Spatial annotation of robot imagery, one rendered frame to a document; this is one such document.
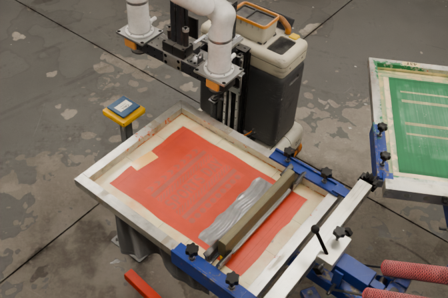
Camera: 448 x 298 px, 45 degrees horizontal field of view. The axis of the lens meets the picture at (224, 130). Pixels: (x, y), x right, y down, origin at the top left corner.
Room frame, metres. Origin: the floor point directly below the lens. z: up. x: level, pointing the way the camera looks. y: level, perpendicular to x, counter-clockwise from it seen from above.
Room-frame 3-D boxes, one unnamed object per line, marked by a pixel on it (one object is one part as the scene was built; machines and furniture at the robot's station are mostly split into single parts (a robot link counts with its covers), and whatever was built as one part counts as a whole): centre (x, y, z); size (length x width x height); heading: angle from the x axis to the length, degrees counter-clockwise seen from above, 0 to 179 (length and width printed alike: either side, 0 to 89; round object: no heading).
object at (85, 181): (1.28, 0.04, 0.97); 0.79 x 0.58 x 0.04; 54
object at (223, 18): (1.78, 0.04, 1.37); 0.13 x 0.10 x 0.16; 35
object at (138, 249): (1.14, 0.21, 0.74); 0.46 x 0.04 x 0.42; 54
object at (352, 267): (0.95, -0.41, 1.02); 0.17 x 0.06 x 0.05; 54
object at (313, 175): (1.36, -0.31, 0.98); 0.30 x 0.05 x 0.07; 54
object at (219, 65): (1.79, 0.03, 1.21); 0.16 x 0.13 x 0.15; 146
